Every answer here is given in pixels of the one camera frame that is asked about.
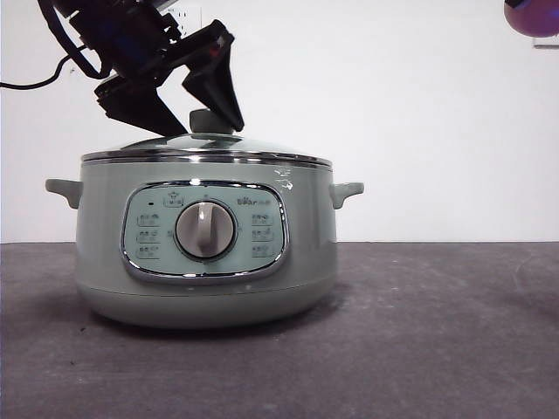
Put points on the pale green electric pot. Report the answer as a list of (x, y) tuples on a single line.
[(105, 227)]

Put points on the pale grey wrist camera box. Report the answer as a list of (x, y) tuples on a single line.
[(162, 3)]

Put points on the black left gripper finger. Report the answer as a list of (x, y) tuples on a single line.
[(140, 107), (220, 87)]

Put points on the white wall socket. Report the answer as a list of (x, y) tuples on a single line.
[(188, 19), (548, 43)]

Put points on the glass lid with green knob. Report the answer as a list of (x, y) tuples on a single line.
[(244, 148)]

